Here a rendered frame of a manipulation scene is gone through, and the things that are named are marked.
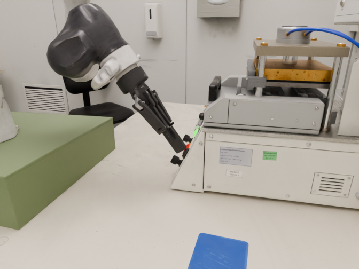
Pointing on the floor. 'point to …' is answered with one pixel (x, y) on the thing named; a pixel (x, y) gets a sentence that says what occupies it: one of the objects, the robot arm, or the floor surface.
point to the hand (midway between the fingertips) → (174, 139)
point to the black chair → (73, 87)
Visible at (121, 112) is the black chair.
